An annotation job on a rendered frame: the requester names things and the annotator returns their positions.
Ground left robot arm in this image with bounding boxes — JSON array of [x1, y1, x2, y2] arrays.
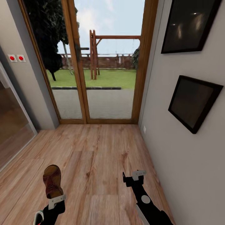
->
[[40, 194, 67, 225]]

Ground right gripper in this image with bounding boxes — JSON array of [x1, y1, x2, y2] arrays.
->
[[123, 172, 143, 191]]

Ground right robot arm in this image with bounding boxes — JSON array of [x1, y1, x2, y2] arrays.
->
[[123, 170, 173, 225]]

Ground sandal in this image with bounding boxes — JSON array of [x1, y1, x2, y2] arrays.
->
[[43, 165, 63, 199]]

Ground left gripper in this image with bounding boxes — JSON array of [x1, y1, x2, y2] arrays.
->
[[43, 201, 65, 220]]

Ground gym shoe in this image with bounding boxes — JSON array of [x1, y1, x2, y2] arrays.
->
[[33, 211, 44, 225]]

